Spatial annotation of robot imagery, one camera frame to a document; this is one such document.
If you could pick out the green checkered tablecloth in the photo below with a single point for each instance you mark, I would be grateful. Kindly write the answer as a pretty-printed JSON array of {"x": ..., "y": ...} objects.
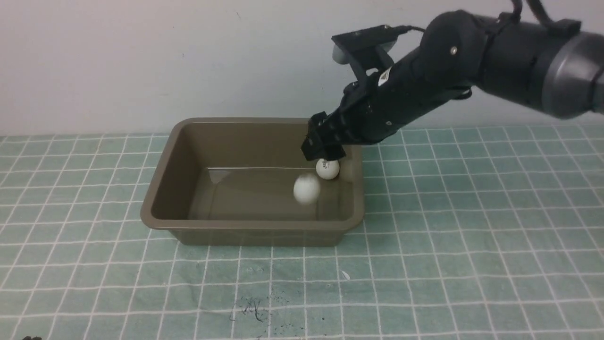
[{"x": 487, "y": 233}]

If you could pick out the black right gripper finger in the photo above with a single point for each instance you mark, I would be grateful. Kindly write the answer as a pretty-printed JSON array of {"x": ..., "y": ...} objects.
[{"x": 333, "y": 150}]

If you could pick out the white ping-pong ball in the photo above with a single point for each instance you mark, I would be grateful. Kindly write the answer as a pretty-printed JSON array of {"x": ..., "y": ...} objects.
[
  {"x": 327, "y": 170},
  {"x": 306, "y": 189}
]

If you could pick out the brown plastic bin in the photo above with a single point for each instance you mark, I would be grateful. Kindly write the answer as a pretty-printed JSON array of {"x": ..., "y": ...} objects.
[{"x": 230, "y": 182}]

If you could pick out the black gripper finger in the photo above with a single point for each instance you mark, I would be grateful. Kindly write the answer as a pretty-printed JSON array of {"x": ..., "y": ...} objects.
[{"x": 313, "y": 147}]

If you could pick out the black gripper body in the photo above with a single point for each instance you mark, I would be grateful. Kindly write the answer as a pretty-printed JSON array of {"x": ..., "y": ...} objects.
[{"x": 370, "y": 112}]

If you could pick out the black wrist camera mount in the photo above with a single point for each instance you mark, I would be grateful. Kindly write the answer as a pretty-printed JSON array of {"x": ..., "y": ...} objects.
[{"x": 365, "y": 49}]

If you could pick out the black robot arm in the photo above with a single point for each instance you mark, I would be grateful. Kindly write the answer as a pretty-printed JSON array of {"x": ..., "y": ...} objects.
[{"x": 555, "y": 68}]

